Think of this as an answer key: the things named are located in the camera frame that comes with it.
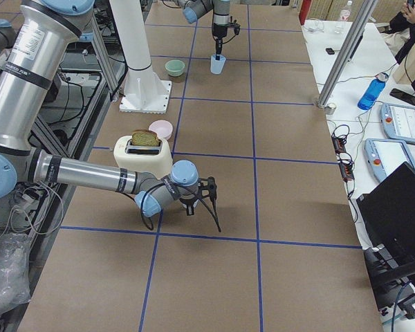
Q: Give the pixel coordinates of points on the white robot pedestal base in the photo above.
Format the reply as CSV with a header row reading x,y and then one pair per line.
x,y
143,90

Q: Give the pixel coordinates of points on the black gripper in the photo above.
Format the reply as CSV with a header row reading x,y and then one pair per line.
x,y
187,201
218,32

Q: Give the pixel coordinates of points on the teach pendant near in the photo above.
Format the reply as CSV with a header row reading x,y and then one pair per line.
x,y
386,155

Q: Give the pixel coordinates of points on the small black puck device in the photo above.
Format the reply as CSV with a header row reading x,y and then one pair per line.
x,y
330,51

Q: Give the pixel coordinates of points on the small metal tape roll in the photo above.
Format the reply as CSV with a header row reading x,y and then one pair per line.
x,y
330,108

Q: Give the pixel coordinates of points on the toast bread slice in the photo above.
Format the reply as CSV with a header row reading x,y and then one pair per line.
x,y
144,138

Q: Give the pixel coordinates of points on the pink bowl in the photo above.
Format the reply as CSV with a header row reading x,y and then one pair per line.
x,y
163,129

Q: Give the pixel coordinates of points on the seated person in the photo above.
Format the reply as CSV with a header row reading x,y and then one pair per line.
x,y
402,32

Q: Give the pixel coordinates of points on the green bowl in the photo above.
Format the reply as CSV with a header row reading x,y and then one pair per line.
x,y
175,67

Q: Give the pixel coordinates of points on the black smartphone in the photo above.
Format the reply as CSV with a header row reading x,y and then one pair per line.
x,y
403,96

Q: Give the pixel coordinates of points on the cream white toaster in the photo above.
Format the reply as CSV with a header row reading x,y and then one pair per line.
x,y
155,160

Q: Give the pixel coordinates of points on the black laptop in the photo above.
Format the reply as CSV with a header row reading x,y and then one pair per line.
x,y
388,213

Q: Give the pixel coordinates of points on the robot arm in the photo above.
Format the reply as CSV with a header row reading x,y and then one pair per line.
x,y
194,10
42,118

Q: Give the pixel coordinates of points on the blue water bottle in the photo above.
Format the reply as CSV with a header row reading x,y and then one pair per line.
x,y
373,91

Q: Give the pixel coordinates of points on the aluminium frame post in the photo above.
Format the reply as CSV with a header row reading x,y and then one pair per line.
x,y
349,44

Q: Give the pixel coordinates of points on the teach pendant far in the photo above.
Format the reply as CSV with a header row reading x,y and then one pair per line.
x,y
398,122

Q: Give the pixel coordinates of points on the light blue cup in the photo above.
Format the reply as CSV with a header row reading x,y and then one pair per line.
x,y
217,63

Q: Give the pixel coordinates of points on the teach pendant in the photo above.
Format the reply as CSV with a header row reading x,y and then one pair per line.
x,y
386,155
398,122

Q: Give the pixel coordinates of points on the clear plastic bag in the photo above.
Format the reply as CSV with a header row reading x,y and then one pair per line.
x,y
14,265

